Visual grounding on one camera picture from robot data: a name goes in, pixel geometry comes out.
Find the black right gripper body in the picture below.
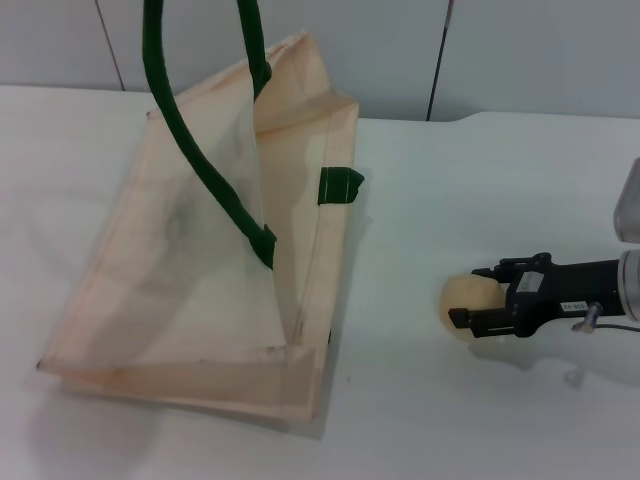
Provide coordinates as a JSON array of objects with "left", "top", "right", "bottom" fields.
[{"left": 504, "top": 252, "right": 624, "bottom": 340}]

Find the round egg yolk pastry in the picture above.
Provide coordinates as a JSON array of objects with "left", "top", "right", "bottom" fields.
[{"left": 438, "top": 273, "right": 507, "bottom": 344}]

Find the beige handbag with green handles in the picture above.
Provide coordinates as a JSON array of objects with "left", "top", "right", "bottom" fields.
[{"left": 35, "top": 0, "right": 366, "bottom": 427}]

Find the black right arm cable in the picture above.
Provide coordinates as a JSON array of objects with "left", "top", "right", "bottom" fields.
[{"left": 571, "top": 301, "right": 640, "bottom": 335}]

